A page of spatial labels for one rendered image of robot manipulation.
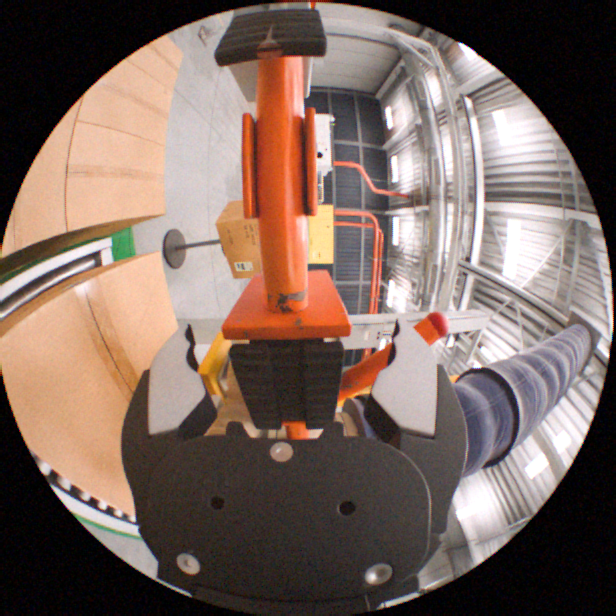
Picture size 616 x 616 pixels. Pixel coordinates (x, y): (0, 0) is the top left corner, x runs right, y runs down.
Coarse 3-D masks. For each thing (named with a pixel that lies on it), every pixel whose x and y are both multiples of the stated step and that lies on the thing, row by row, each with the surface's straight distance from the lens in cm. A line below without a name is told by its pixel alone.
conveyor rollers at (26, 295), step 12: (72, 264) 77; (84, 264) 78; (48, 276) 73; (60, 276) 73; (72, 276) 76; (36, 288) 71; (48, 288) 72; (12, 300) 69; (24, 300) 69; (0, 312) 69; (12, 312) 69; (48, 468) 79; (60, 480) 84; (84, 492) 88; (96, 504) 95; (120, 516) 102; (132, 516) 107
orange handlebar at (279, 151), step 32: (288, 64) 11; (256, 96) 11; (288, 96) 10; (256, 128) 10; (288, 128) 9; (256, 160) 9; (288, 160) 8; (256, 192) 9; (288, 192) 8; (288, 224) 8; (288, 256) 8; (288, 288) 9
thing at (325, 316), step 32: (256, 288) 13; (320, 288) 12; (256, 320) 9; (288, 320) 9; (320, 320) 9; (256, 352) 8; (288, 352) 9; (320, 352) 8; (256, 384) 10; (288, 384) 11; (320, 384) 10; (256, 416) 12; (288, 416) 13; (320, 416) 12
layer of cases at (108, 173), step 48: (144, 48) 139; (96, 96) 102; (144, 96) 123; (48, 144) 84; (96, 144) 93; (144, 144) 112; (48, 192) 78; (96, 192) 87; (144, 192) 105; (48, 240) 78
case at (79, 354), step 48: (96, 288) 33; (144, 288) 40; (0, 336) 29; (48, 336) 30; (96, 336) 33; (144, 336) 40; (48, 384) 30; (96, 384) 34; (48, 432) 31; (96, 432) 35; (96, 480) 37
